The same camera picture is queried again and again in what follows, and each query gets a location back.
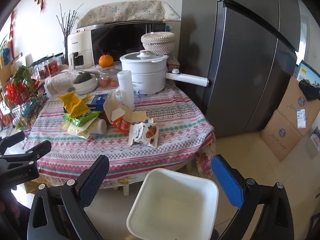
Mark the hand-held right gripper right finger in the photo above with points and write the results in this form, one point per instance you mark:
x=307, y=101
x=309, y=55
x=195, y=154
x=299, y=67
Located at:
x=227, y=182

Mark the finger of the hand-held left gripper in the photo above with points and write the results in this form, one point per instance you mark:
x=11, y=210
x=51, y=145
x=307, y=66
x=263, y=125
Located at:
x=32, y=152
x=12, y=141

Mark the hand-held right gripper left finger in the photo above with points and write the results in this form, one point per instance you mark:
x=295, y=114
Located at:
x=93, y=180

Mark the pale yellow bread packet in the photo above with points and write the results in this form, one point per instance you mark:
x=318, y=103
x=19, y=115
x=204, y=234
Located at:
x=78, y=130

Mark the small white bottle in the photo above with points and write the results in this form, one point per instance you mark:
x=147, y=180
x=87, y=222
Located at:
x=98, y=126

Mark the white plastic bin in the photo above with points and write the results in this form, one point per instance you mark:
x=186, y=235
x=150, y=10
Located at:
x=172, y=205

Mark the green snack bag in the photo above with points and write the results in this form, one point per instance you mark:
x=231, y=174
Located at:
x=85, y=118

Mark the yellow snack packet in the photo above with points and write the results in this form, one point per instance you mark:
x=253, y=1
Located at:
x=73, y=102

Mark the white nut packet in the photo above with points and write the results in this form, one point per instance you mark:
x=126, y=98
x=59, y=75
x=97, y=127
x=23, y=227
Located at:
x=143, y=133

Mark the torn orange paper carton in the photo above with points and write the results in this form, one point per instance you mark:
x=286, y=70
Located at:
x=120, y=115

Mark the blue carton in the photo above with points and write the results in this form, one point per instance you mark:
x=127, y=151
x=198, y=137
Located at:
x=98, y=100

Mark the white cylindrical bottle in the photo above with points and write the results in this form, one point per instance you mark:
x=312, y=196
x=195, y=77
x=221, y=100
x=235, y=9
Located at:
x=126, y=87

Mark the pile of assorted packets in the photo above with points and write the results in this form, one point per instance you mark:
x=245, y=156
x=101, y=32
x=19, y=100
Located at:
x=27, y=112

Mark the white table leg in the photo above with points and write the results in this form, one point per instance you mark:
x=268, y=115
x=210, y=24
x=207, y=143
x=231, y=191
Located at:
x=125, y=189

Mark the red bags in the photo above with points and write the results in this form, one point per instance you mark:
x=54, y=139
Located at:
x=15, y=92

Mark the green leafy vegetable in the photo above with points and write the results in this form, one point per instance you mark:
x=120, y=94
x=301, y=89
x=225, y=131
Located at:
x=23, y=76

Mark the plain cardboard box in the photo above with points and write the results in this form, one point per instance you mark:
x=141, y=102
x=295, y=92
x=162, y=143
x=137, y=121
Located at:
x=282, y=135

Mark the green spoon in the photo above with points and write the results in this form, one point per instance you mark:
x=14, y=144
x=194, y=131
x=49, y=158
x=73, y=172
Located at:
x=71, y=89

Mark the clear jar red label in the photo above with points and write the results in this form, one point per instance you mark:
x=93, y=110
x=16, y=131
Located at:
x=52, y=67
x=42, y=70

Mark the white dotted cloth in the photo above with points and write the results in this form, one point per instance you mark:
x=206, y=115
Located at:
x=60, y=80

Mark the stacked white bowls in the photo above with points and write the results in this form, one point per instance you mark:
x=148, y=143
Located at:
x=86, y=86

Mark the dark green squash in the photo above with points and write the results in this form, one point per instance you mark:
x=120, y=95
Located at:
x=83, y=78

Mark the striped patterned tablecloth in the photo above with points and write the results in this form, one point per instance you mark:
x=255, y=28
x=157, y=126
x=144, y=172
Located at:
x=162, y=120

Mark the small printed carton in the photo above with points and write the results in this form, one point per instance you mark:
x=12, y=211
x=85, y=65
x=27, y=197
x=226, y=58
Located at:
x=315, y=140

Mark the small tangerine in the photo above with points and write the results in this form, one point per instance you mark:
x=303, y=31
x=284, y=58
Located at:
x=103, y=81
x=113, y=82

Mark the glass vase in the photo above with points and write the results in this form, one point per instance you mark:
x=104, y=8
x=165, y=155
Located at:
x=66, y=52

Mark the cardboard box white label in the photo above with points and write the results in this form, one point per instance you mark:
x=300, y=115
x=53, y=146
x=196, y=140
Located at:
x=297, y=105

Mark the glass teapot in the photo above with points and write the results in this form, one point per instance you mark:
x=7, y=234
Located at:
x=110, y=73

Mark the white electric cooking pot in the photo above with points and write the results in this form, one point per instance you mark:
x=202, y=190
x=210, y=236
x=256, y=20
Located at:
x=150, y=80

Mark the large orange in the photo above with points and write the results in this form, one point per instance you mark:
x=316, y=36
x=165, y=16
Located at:
x=106, y=60

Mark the white air fryer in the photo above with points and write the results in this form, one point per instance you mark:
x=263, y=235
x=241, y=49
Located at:
x=80, y=42

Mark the black pouch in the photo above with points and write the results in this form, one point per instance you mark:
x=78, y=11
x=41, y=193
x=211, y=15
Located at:
x=310, y=90

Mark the grey refrigerator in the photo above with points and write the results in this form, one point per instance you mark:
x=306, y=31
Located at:
x=237, y=55

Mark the small red box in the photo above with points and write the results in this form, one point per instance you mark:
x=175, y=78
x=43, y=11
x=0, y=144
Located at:
x=173, y=63

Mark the dry twig branches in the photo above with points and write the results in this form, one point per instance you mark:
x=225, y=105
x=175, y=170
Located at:
x=68, y=21

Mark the blue printed box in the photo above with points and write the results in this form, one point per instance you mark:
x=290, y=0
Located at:
x=308, y=72

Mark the black microwave oven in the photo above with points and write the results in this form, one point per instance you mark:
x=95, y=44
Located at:
x=117, y=40

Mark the woven lidded basket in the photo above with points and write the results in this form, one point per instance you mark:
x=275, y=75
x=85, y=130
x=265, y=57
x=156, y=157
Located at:
x=158, y=43

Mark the floral cloth cover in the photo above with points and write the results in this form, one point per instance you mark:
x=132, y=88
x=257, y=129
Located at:
x=130, y=11

